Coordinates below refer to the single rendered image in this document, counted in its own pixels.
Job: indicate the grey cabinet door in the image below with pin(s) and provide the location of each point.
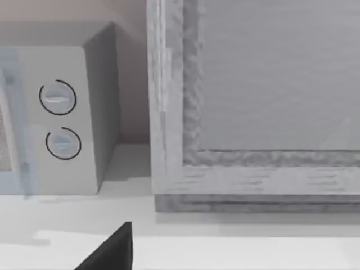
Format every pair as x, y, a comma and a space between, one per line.
281, 78

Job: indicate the grey microwave knob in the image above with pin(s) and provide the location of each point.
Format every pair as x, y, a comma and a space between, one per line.
57, 97
63, 143

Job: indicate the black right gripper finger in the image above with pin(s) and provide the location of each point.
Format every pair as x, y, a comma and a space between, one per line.
115, 250

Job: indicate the pale microwave oven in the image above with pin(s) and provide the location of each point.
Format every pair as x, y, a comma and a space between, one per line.
70, 126

